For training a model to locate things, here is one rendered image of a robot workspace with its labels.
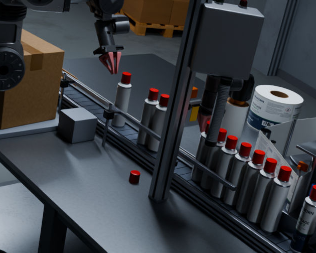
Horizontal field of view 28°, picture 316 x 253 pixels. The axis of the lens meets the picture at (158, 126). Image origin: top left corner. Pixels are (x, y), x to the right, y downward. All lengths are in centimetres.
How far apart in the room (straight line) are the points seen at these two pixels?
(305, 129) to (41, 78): 97
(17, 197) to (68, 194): 114
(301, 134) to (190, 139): 40
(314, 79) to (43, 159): 438
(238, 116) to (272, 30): 424
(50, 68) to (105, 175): 46
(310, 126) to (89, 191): 86
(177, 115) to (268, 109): 76
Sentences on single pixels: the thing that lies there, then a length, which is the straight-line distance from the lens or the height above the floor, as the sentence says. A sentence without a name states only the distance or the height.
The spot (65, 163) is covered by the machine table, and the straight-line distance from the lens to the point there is 213.
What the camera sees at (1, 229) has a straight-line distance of 286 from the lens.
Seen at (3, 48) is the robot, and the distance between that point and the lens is 197.
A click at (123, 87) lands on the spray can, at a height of 104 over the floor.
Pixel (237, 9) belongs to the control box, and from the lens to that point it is 178.
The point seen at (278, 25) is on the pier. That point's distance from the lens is 641.
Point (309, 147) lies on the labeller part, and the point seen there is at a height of 114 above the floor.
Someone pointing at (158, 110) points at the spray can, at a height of 104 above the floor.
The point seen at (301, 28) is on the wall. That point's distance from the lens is 637.
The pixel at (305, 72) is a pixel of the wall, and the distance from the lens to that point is 630.
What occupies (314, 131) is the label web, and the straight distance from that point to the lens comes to 239.
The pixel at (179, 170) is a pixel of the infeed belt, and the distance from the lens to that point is 211.
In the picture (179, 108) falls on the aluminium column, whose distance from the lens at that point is 186.
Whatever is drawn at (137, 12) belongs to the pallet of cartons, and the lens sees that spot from 698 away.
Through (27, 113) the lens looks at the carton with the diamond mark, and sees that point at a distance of 230.
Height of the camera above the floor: 182
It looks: 23 degrees down
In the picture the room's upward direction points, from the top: 12 degrees clockwise
